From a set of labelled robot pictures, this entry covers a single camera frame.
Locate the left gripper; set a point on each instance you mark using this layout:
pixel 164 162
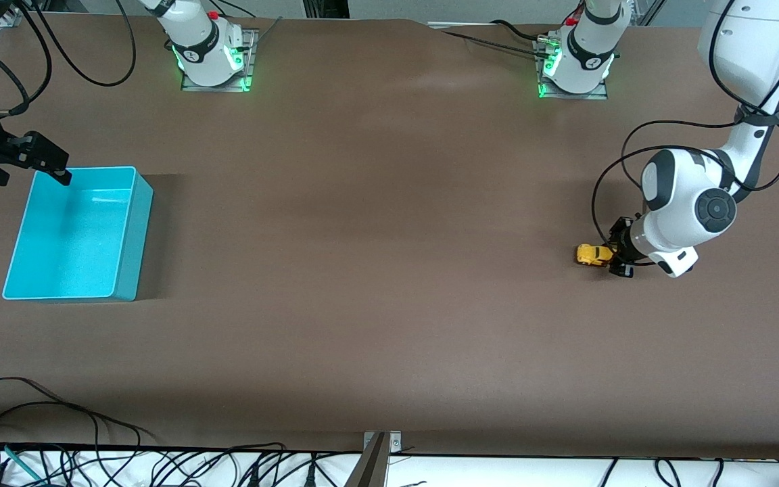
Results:
pixel 621 241

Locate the yellow beetle toy car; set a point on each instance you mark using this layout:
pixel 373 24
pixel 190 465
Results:
pixel 592 254

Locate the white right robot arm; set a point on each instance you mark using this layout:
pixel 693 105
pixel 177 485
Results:
pixel 197 40

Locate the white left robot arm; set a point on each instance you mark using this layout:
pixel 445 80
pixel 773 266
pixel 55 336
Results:
pixel 680 203

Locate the turquoise plastic bin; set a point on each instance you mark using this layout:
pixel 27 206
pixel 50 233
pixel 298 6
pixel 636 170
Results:
pixel 72 243

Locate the dark metal bar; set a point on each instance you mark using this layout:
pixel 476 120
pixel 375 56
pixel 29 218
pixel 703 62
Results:
pixel 369 470

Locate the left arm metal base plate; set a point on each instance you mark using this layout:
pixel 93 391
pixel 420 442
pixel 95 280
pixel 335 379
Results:
pixel 579 96

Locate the small metal bracket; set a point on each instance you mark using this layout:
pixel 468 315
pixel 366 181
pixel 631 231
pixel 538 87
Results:
pixel 395 443

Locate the black frame post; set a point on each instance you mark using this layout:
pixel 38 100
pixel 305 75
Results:
pixel 325 8

